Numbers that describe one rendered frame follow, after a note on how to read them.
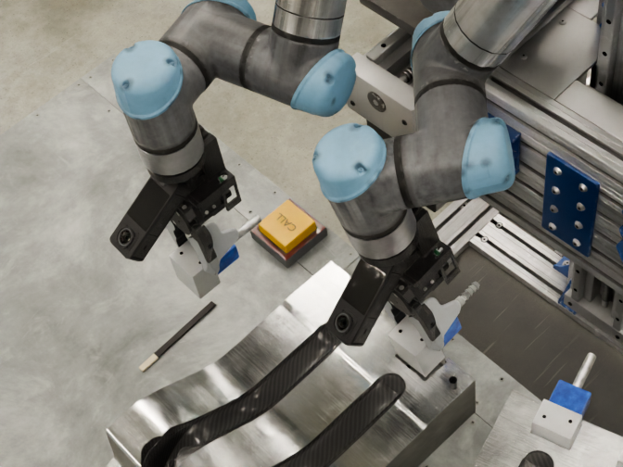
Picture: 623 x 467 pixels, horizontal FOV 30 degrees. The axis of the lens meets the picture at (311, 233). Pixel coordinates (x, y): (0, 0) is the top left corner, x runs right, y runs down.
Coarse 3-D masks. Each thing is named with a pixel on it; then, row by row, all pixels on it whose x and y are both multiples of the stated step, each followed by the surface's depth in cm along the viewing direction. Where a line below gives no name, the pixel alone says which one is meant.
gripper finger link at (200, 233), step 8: (192, 224) 140; (192, 232) 142; (200, 232) 141; (208, 232) 141; (200, 240) 141; (208, 240) 142; (200, 248) 144; (208, 248) 143; (208, 256) 144; (216, 256) 146
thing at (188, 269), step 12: (240, 228) 155; (252, 228) 156; (180, 252) 151; (192, 252) 151; (228, 252) 152; (180, 264) 150; (192, 264) 150; (228, 264) 154; (180, 276) 154; (192, 276) 149; (204, 276) 151; (216, 276) 153; (192, 288) 153; (204, 288) 152
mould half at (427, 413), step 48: (336, 288) 153; (288, 336) 150; (384, 336) 148; (192, 384) 146; (240, 384) 147; (336, 384) 146; (432, 384) 144; (144, 432) 140; (240, 432) 141; (288, 432) 143; (384, 432) 141; (432, 432) 143
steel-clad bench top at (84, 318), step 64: (64, 128) 187; (128, 128) 186; (0, 192) 181; (64, 192) 180; (128, 192) 178; (256, 192) 175; (0, 256) 174; (64, 256) 173; (256, 256) 169; (320, 256) 167; (0, 320) 168; (64, 320) 166; (128, 320) 165; (256, 320) 162; (0, 384) 162; (64, 384) 160; (128, 384) 159; (512, 384) 152; (0, 448) 156; (64, 448) 155; (448, 448) 148
